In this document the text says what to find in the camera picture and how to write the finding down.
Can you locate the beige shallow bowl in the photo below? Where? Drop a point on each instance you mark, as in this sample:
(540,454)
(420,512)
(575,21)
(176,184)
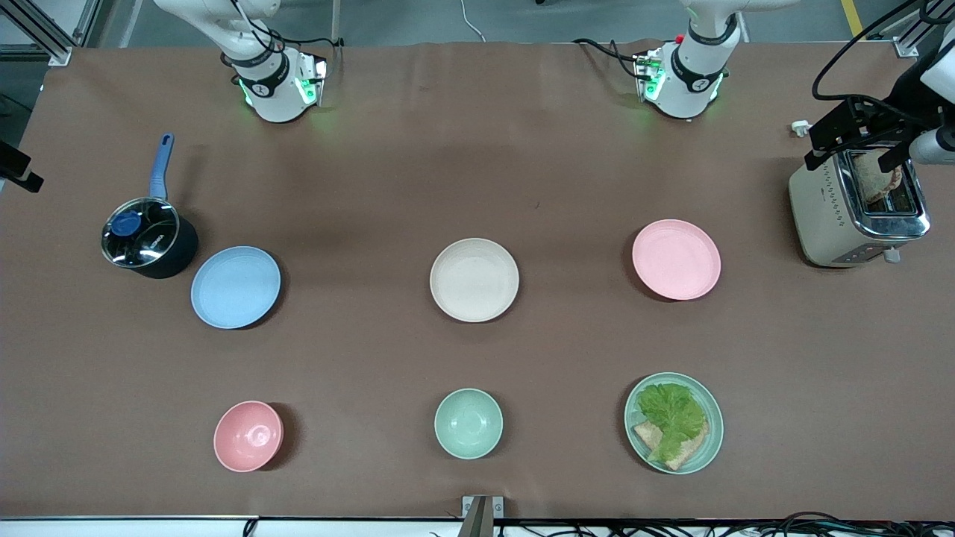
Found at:
(474,280)

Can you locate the metal table edge bracket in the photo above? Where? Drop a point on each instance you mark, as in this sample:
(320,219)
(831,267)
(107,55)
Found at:
(481,514)

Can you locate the aluminium frame profile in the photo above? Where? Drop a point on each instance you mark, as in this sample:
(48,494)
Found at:
(45,33)
(914,33)

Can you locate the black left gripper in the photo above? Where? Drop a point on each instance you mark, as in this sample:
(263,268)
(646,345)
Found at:
(904,95)

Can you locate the blue shallow bowl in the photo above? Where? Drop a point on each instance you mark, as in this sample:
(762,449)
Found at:
(236,287)

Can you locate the green lettuce leaf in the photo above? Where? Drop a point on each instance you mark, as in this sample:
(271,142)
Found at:
(671,414)

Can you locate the green plate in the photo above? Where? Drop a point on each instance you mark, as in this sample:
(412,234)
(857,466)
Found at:
(712,432)

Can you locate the small pink deep bowl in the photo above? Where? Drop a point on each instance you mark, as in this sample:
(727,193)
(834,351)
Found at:
(248,436)

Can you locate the pink shallow bowl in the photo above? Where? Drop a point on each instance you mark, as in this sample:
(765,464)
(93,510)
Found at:
(677,259)

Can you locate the toast slice in toaster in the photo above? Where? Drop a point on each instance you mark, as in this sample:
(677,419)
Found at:
(873,179)

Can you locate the white toaster power plug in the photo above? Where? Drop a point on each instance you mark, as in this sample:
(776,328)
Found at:
(800,128)

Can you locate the brown bread slice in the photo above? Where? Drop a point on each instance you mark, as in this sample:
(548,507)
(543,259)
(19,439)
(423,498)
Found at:
(690,452)

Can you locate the small green deep bowl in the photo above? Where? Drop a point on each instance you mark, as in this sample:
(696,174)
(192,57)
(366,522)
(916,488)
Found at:
(468,423)

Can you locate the beige chrome toaster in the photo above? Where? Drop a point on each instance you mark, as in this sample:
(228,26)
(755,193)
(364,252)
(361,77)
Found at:
(821,216)

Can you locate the glass lid blue knob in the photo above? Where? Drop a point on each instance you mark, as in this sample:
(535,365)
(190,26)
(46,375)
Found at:
(142,231)

